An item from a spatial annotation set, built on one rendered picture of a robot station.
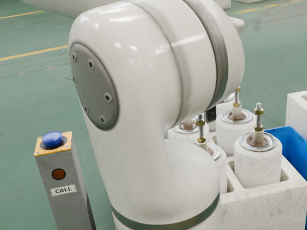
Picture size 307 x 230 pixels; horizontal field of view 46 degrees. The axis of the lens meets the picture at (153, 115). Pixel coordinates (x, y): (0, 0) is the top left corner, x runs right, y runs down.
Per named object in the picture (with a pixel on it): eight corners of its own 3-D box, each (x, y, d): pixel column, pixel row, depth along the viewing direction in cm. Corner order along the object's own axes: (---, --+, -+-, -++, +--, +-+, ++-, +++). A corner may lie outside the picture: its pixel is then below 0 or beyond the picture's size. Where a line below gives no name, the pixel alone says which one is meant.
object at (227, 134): (259, 189, 89) (262, 125, 81) (220, 191, 90) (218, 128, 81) (252, 165, 97) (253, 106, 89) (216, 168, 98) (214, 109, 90)
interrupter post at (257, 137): (257, 147, 74) (258, 133, 72) (249, 143, 75) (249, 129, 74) (266, 143, 75) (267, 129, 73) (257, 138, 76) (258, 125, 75)
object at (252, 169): (256, 230, 77) (258, 161, 69) (226, 206, 85) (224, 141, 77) (287, 211, 81) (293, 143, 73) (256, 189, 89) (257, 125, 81)
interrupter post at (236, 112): (242, 119, 84) (242, 107, 83) (232, 120, 84) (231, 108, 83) (240, 115, 86) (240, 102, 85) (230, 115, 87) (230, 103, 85)
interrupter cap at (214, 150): (212, 141, 78) (212, 138, 77) (227, 159, 71) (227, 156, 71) (178, 149, 76) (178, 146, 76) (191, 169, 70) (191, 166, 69)
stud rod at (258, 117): (258, 138, 74) (259, 105, 70) (254, 136, 74) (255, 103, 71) (261, 136, 74) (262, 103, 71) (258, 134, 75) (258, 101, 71)
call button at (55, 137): (63, 148, 70) (61, 138, 69) (43, 151, 70) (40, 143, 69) (64, 137, 74) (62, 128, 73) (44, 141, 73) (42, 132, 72)
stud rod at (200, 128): (204, 148, 72) (202, 115, 69) (199, 148, 73) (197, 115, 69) (204, 145, 73) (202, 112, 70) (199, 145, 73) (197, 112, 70)
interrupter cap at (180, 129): (167, 133, 82) (167, 131, 82) (177, 117, 89) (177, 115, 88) (200, 136, 80) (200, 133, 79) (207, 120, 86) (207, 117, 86)
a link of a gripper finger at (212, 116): (204, 94, 64) (206, 119, 66) (214, 100, 62) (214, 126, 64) (212, 92, 65) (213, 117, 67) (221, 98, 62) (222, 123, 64)
